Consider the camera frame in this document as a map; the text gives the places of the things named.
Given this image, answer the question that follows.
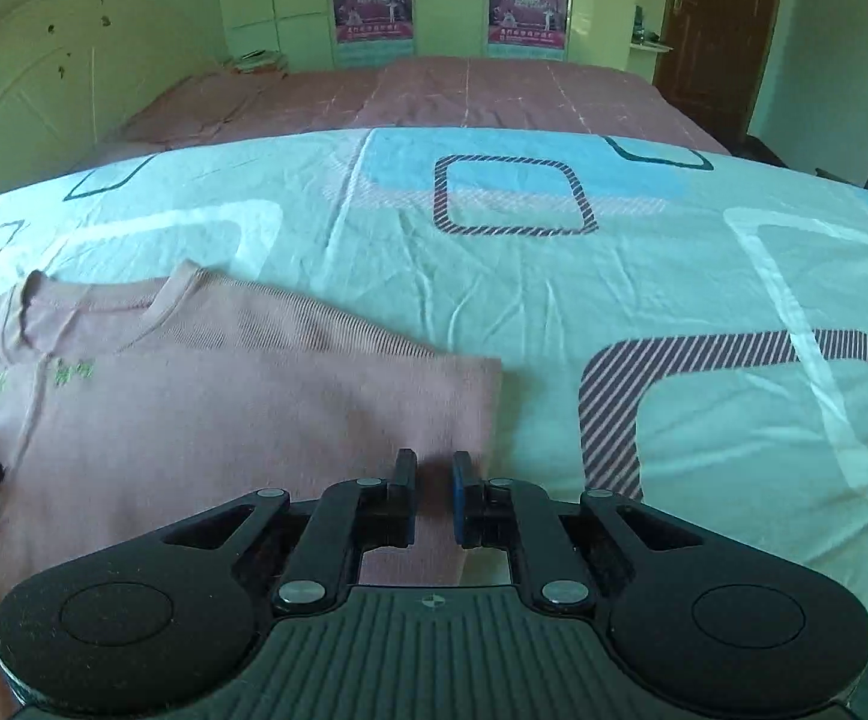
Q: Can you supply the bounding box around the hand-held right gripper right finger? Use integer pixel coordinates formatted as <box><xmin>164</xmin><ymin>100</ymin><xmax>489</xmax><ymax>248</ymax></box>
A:
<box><xmin>451</xmin><ymin>451</ymin><xmax>709</xmax><ymax>614</ymax></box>

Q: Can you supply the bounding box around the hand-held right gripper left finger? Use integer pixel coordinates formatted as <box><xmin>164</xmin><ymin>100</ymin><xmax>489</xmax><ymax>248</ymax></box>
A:
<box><xmin>160</xmin><ymin>449</ymin><xmax>418</xmax><ymax>614</ymax></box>

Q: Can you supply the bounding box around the pink knit sweater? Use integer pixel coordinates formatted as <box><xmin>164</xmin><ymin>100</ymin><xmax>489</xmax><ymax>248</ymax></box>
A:
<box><xmin>0</xmin><ymin>261</ymin><xmax>506</xmax><ymax>691</ymax></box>

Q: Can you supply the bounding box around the square-patterned bed sheet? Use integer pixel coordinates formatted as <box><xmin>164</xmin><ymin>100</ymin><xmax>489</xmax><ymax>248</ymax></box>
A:
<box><xmin>0</xmin><ymin>127</ymin><xmax>868</xmax><ymax>720</ymax></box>

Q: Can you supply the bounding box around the white headboard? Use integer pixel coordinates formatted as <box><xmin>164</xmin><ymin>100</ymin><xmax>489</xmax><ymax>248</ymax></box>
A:
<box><xmin>0</xmin><ymin>0</ymin><xmax>229</xmax><ymax>203</ymax></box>

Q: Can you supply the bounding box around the stack of books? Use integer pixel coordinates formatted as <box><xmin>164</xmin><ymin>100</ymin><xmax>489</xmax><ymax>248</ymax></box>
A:
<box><xmin>228</xmin><ymin>50</ymin><xmax>289</xmax><ymax>76</ymax></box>

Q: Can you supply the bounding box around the pale corner shelf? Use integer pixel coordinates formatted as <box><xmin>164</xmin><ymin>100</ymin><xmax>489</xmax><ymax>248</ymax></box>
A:
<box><xmin>629</xmin><ymin>0</ymin><xmax>681</xmax><ymax>55</ymax></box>

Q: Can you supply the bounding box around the pale yellow wardrobe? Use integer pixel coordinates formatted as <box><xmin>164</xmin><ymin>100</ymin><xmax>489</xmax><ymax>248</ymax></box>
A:
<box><xmin>212</xmin><ymin>0</ymin><xmax>656</xmax><ymax>80</ymax></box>

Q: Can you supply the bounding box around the brown wooden door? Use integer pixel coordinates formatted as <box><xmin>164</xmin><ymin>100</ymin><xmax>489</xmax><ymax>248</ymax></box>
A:
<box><xmin>655</xmin><ymin>0</ymin><xmax>788</xmax><ymax>140</ymax></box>

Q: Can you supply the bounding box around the purple wall poster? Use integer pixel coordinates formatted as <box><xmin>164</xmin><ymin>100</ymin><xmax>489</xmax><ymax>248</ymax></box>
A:
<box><xmin>488</xmin><ymin>0</ymin><xmax>571</xmax><ymax>51</ymax></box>
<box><xmin>329</xmin><ymin>0</ymin><xmax>414</xmax><ymax>46</ymax></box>

